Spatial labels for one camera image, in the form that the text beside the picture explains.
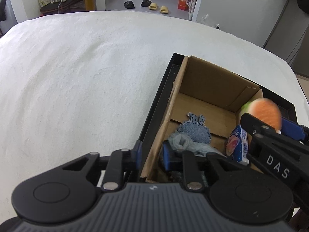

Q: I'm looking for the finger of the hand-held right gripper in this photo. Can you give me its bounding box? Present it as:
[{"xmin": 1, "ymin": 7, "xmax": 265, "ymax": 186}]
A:
[
  {"xmin": 281, "ymin": 117, "xmax": 309, "ymax": 143},
  {"xmin": 240, "ymin": 113, "xmax": 278, "ymax": 139}
]

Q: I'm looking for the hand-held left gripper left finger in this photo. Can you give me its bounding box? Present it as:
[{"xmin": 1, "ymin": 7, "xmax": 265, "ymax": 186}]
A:
[{"xmin": 61, "ymin": 140, "xmax": 143, "ymax": 190}]

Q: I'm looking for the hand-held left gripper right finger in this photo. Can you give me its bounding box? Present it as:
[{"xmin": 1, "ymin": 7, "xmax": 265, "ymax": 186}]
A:
[{"xmin": 162, "ymin": 141, "xmax": 242, "ymax": 191}]

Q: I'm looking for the burger plush toy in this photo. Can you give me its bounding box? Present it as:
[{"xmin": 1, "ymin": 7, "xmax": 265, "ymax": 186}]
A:
[{"xmin": 240, "ymin": 98, "xmax": 282, "ymax": 134}]

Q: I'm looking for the grey-blue plush toy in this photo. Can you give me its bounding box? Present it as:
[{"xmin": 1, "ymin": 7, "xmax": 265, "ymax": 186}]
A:
[{"xmin": 166, "ymin": 132, "xmax": 228, "ymax": 161}]

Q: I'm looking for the small denim plush toy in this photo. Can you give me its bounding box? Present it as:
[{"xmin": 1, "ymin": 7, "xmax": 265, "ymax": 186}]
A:
[{"xmin": 176, "ymin": 112, "xmax": 211, "ymax": 147}]

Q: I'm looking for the black tray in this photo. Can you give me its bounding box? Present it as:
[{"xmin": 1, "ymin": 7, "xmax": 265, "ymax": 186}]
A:
[{"xmin": 127, "ymin": 52, "xmax": 296, "ymax": 183}]

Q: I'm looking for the grey upright panel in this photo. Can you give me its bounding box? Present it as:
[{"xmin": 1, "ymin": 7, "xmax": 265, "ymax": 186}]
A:
[{"xmin": 262, "ymin": 0, "xmax": 309, "ymax": 78}]

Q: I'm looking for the white bed blanket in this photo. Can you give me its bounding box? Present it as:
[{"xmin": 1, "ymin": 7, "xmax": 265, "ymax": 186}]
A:
[{"xmin": 0, "ymin": 11, "xmax": 305, "ymax": 223}]

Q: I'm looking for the clear plastic bag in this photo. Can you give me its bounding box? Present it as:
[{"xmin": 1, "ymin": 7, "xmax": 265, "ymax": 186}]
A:
[{"xmin": 200, "ymin": 14, "xmax": 219, "ymax": 28}]

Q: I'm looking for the white narrow shelf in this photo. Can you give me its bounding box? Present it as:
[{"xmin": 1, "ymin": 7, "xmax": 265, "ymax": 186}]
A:
[{"xmin": 187, "ymin": 0, "xmax": 202, "ymax": 21}]

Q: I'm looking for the dark grey cloth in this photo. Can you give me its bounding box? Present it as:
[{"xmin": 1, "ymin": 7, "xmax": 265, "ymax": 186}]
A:
[{"xmin": 0, "ymin": 0, "xmax": 16, "ymax": 37}]

